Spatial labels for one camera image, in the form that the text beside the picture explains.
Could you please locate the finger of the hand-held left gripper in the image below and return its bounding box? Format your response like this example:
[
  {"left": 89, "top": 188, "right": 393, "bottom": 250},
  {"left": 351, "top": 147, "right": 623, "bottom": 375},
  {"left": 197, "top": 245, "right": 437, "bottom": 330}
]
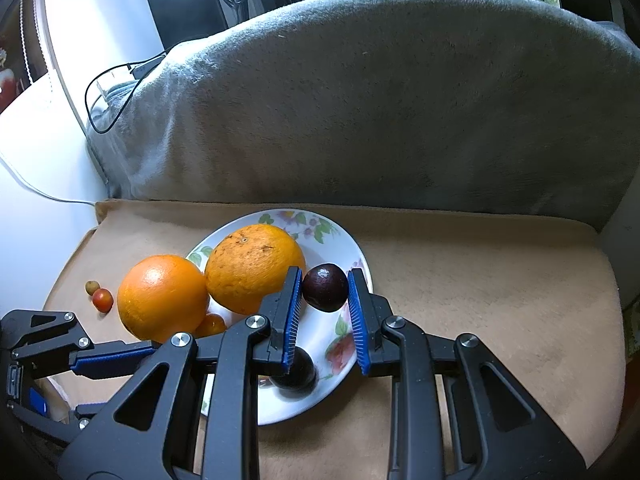
[
  {"left": 0, "top": 310, "right": 160, "bottom": 380},
  {"left": 10, "top": 402, "right": 108, "bottom": 448}
]

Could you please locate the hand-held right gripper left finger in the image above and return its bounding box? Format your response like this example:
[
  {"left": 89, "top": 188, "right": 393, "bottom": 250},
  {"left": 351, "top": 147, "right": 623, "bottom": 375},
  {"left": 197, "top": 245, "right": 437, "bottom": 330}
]
[{"left": 59, "top": 265, "right": 307, "bottom": 480}]

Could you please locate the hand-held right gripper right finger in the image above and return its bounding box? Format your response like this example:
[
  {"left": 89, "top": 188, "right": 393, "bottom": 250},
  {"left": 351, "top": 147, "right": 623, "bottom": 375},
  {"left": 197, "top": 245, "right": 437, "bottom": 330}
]
[{"left": 347, "top": 267, "right": 587, "bottom": 480}]

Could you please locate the white floral plate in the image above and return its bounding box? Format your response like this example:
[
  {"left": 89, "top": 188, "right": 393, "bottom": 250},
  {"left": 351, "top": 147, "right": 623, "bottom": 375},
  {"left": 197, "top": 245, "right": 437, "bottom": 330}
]
[{"left": 186, "top": 208, "right": 373, "bottom": 427}]

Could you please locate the dark purple plum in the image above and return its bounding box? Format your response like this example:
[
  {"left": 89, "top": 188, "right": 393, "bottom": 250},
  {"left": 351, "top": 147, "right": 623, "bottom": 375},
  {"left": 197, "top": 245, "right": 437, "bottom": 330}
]
[
  {"left": 270, "top": 346, "right": 319, "bottom": 400},
  {"left": 301, "top": 263, "right": 350, "bottom": 313}
]

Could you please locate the large smooth orange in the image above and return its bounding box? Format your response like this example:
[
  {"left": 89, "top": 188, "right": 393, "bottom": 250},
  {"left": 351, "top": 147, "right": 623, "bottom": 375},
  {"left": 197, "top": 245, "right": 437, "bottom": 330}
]
[{"left": 117, "top": 255, "right": 211, "bottom": 345}]

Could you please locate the large rough orange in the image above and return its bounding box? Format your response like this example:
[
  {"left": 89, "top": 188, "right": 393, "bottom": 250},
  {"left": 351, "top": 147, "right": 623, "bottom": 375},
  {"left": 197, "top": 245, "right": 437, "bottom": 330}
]
[{"left": 204, "top": 225, "right": 307, "bottom": 316}]

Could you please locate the small orange cherry tomato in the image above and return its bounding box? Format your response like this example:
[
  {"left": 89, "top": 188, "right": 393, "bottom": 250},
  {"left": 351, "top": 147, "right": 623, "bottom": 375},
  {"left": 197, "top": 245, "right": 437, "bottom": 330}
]
[{"left": 194, "top": 312, "right": 229, "bottom": 339}]

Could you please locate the grey fleece blanket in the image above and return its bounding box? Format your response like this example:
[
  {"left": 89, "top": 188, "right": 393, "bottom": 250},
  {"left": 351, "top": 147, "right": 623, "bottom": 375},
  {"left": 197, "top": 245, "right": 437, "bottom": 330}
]
[{"left": 86, "top": 0, "right": 640, "bottom": 233}]

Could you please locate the white charger plug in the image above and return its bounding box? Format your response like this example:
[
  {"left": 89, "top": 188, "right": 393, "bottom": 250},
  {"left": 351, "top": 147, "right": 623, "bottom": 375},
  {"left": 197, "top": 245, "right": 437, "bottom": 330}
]
[{"left": 94, "top": 74, "right": 132, "bottom": 111}]

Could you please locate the white cable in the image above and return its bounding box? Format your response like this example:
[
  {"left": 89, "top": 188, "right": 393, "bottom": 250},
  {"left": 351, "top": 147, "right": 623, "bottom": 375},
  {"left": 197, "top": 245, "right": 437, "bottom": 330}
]
[{"left": 0, "top": 151, "right": 97, "bottom": 207}]

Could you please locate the black cable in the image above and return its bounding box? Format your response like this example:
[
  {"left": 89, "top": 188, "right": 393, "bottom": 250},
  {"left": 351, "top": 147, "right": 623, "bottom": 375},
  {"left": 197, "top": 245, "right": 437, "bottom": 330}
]
[{"left": 84, "top": 56, "right": 169, "bottom": 135}]

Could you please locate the white bead chain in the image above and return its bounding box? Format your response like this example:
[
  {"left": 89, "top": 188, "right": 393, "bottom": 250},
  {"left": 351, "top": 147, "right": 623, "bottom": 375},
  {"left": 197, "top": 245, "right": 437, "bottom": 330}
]
[{"left": 19, "top": 0, "right": 33, "bottom": 83}]

